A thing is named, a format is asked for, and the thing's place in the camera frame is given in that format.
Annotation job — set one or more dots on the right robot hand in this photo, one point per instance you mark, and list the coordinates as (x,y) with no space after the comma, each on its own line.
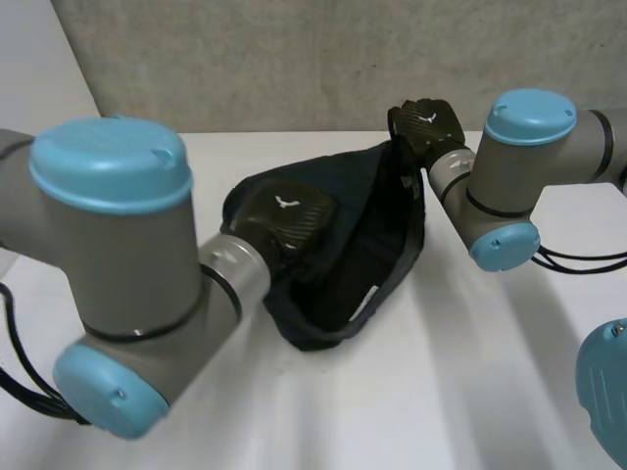
(431,125)

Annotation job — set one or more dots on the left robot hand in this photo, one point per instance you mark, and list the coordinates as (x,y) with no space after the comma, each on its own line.
(289,215)

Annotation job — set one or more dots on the dark blue shorts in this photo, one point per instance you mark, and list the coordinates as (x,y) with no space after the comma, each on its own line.
(362,274)

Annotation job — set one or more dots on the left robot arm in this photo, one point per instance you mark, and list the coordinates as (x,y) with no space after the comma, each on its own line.
(122,245)

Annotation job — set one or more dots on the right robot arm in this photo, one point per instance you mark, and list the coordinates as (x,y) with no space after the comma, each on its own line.
(514,166)

